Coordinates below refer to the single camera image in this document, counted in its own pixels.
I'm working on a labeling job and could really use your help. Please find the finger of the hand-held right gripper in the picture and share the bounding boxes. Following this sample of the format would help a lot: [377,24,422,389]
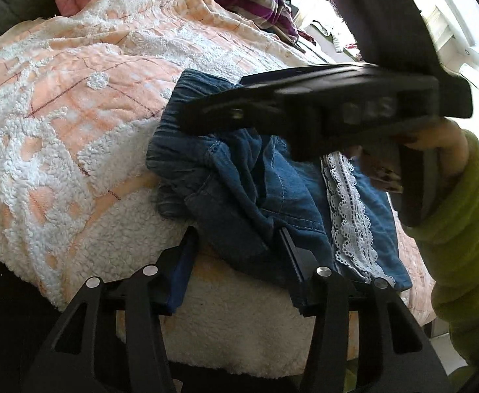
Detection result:
[238,64,369,100]
[178,87,291,137]

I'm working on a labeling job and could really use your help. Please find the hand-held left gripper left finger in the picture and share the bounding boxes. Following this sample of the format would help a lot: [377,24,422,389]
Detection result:
[22,227,201,393]

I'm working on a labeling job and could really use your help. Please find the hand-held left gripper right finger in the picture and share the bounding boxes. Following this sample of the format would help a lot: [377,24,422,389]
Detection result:
[276,227,449,393]

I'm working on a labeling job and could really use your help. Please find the blue denim pants lace trim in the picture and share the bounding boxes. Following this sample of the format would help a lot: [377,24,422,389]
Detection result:
[145,69,414,308]

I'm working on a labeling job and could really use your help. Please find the person's right forearm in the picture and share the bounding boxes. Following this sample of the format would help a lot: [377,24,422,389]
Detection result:
[405,129,479,377]

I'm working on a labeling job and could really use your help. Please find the person's right hand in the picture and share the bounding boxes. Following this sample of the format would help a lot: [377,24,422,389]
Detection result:
[352,118,469,194]

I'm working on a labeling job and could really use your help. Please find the clothes on windowsill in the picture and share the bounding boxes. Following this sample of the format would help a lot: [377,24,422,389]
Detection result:
[311,18,363,56]

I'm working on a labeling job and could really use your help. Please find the window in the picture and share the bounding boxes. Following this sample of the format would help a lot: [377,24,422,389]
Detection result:
[391,0,479,103]

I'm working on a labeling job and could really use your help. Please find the person's green clothing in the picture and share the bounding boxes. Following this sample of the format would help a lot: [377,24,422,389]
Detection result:
[341,352,369,393]

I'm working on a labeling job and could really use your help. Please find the peach white fleece blanket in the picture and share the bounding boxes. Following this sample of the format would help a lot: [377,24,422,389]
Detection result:
[0,0,438,379]

